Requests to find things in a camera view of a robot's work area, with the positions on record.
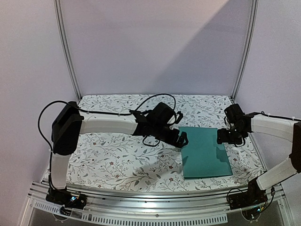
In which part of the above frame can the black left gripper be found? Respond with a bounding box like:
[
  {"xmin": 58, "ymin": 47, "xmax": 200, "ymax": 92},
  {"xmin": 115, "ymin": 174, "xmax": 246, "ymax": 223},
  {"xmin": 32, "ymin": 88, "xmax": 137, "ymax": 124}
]
[{"xmin": 151, "ymin": 122, "xmax": 189, "ymax": 148}]

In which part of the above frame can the teal plastic folder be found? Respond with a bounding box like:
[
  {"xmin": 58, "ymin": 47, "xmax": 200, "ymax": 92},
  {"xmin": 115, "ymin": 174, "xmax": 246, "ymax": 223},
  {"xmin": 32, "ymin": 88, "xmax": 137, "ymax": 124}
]
[{"xmin": 179, "ymin": 127, "xmax": 233, "ymax": 180}]

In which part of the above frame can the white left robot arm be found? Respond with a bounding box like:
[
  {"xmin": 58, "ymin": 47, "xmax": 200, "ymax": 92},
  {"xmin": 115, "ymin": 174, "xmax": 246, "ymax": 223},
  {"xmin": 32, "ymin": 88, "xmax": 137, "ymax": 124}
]
[{"xmin": 49, "ymin": 102, "xmax": 189, "ymax": 204}]

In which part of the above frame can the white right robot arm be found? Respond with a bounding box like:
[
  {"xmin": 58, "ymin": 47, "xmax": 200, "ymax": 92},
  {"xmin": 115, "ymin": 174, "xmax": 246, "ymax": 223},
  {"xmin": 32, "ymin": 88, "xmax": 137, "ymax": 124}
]
[{"xmin": 217, "ymin": 104, "xmax": 301, "ymax": 205}]

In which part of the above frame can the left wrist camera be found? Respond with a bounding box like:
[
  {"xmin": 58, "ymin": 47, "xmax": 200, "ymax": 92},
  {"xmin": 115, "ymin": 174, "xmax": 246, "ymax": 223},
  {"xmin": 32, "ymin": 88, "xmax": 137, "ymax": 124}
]
[{"xmin": 175, "ymin": 111, "xmax": 183, "ymax": 124}]

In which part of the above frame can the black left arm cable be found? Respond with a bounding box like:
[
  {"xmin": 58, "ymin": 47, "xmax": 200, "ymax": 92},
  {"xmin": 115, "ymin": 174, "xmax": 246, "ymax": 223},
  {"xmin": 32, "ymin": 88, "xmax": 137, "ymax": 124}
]
[{"xmin": 37, "ymin": 93, "xmax": 177, "ymax": 184}]

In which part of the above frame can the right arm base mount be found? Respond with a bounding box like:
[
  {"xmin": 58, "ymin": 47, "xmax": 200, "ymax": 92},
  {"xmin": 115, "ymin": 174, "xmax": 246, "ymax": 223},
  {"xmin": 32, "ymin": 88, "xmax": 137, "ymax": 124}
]
[{"xmin": 226, "ymin": 178, "xmax": 276, "ymax": 222}]

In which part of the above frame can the aluminium front rail frame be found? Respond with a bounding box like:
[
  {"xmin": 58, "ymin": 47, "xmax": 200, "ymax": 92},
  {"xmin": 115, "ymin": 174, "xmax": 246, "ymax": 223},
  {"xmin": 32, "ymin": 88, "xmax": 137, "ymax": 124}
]
[{"xmin": 19, "ymin": 182, "xmax": 294, "ymax": 226}]

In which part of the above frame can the aluminium corner post right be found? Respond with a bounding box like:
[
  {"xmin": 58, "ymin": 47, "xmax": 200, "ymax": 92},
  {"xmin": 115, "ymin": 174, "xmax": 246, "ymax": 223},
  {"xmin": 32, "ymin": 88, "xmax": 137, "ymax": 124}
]
[{"xmin": 230, "ymin": 0, "xmax": 258, "ymax": 102}]

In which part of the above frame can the aluminium corner post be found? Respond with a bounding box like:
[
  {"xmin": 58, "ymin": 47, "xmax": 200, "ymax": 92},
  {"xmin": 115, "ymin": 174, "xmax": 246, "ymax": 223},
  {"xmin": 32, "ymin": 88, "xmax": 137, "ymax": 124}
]
[
  {"xmin": 53, "ymin": 0, "xmax": 82, "ymax": 100},
  {"xmin": 230, "ymin": 0, "xmax": 258, "ymax": 102}
]

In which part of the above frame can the aluminium corner post left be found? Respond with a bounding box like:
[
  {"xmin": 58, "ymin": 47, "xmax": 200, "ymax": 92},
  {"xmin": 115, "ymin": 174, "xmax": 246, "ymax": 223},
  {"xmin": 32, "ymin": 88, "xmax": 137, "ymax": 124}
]
[{"xmin": 53, "ymin": 0, "xmax": 82, "ymax": 100}]

